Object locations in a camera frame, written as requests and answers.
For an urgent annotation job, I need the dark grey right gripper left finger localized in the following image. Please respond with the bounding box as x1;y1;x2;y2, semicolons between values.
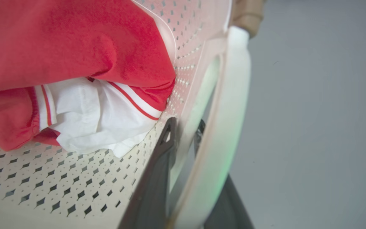
118;117;178;229

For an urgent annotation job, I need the red garment with striped trim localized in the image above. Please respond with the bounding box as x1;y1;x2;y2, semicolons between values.
0;0;176;152

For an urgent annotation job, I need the white cloth garment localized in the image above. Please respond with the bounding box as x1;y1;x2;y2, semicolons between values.
48;77;158;158

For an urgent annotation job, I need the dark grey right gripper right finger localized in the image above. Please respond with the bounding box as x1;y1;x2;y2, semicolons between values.
194;120;255;229

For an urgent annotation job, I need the white perforated plastic laundry basket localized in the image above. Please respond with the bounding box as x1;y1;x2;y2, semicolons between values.
0;0;252;229

